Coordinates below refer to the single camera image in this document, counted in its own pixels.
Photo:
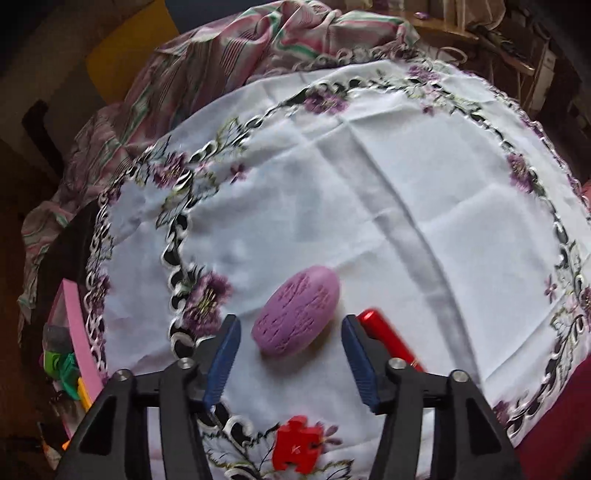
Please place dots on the dark red sheet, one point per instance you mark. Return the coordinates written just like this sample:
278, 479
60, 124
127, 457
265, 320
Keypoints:
563, 406

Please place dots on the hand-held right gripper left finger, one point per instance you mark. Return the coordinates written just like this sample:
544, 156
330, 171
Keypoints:
224, 360

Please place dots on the yellow headboard cushion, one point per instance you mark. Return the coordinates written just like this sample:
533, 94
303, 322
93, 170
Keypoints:
129, 46

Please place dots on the red puzzle piece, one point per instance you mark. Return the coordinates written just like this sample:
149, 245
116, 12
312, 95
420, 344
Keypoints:
295, 445

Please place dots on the wooden side shelf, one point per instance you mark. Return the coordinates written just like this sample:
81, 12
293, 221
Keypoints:
503, 41

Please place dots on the purple oval soap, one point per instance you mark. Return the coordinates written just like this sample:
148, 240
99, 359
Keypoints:
298, 311

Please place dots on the yellow toy piece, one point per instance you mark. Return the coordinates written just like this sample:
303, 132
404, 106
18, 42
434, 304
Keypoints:
84, 394

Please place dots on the white floral tablecloth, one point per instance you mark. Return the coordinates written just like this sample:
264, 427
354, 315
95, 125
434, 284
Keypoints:
369, 194

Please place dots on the green plastic toy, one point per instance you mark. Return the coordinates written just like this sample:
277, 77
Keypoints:
62, 374

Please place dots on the striped pink blanket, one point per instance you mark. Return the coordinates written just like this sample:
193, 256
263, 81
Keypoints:
207, 60

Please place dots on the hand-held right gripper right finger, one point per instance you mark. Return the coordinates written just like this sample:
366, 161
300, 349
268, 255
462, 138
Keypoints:
360, 364

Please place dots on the red cylinder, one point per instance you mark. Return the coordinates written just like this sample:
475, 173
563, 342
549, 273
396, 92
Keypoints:
392, 337

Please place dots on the pink cardboard box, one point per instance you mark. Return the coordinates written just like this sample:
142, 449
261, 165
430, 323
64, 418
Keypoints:
78, 332

